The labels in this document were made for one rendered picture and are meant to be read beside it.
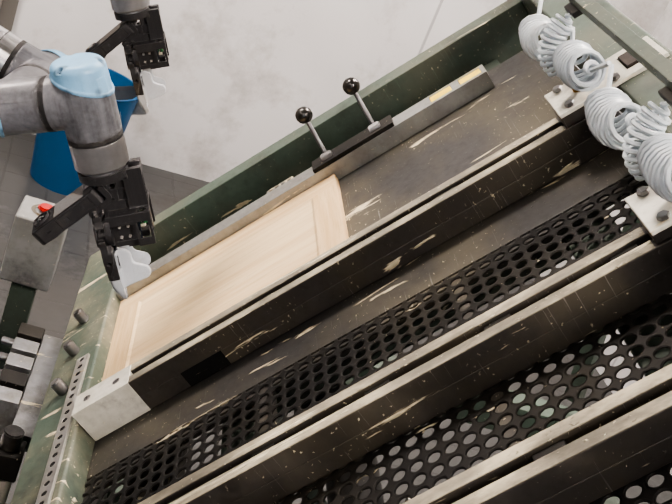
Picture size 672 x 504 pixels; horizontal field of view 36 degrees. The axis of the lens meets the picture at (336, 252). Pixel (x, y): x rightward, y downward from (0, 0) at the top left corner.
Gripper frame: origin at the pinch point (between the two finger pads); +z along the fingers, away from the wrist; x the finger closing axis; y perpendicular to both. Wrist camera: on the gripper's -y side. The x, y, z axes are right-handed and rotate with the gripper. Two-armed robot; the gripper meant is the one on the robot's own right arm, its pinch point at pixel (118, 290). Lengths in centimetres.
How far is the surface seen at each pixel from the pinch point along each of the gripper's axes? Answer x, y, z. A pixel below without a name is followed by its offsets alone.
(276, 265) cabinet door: 40, 25, 24
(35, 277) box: 89, -31, 44
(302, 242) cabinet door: 43, 31, 22
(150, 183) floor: 336, -19, 139
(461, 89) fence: 63, 70, 4
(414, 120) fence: 64, 59, 9
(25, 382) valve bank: 49, -30, 46
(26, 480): 11.2, -25.1, 41.0
